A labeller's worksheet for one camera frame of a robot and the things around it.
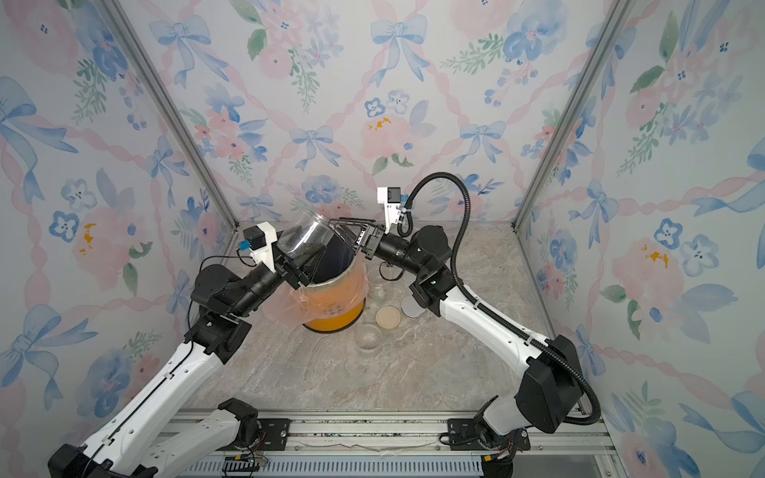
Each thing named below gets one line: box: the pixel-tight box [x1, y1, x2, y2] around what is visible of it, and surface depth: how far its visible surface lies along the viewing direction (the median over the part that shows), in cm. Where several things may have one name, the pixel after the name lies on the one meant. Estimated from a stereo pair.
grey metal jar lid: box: [400, 295, 427, 318], surface depth 97 cm
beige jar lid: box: [375, 305, 402, 330], surface depth 95 cm
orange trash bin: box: [300, 258, 369, 333], surface depth 78 cm
